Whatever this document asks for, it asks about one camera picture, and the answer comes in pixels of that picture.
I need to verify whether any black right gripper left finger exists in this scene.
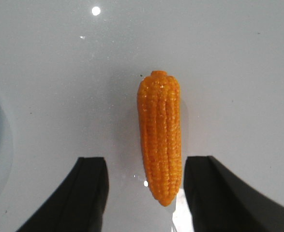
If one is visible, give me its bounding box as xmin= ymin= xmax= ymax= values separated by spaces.
xmin=19 ymin=157 xmax=109 ymax=232

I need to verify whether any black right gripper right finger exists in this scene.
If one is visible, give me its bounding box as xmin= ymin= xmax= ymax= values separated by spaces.
xmin=183 ymin=156 xmax=284 ymax=232

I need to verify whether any orange corn cob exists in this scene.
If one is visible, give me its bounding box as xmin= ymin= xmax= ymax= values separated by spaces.
xmin=137 ymin=71 xmax=182 ymax=207

